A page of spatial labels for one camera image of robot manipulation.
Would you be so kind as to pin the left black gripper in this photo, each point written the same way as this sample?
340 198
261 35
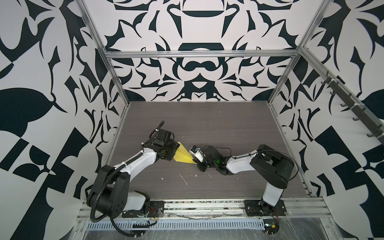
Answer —
175 145

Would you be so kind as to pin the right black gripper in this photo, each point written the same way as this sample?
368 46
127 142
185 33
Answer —
200 165

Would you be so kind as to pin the yellow square paper sheet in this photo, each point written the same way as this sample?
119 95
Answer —
183 156

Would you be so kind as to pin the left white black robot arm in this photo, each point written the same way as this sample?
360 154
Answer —
110 195

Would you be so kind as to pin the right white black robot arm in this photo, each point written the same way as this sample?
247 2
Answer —
275 167

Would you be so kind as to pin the small green-lit electronics box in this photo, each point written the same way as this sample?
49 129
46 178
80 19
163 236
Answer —
271 227

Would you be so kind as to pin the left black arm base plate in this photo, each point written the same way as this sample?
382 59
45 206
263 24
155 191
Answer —
151 209

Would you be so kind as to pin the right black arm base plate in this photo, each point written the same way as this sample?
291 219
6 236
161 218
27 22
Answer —
260 208

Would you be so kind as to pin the white slotted cable duct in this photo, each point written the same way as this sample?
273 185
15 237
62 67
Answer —
184 224

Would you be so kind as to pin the aluminium front rail frame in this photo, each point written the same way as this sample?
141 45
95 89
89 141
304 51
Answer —
192 209

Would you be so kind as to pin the black wall hook rail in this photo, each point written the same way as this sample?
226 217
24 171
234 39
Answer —
350 102

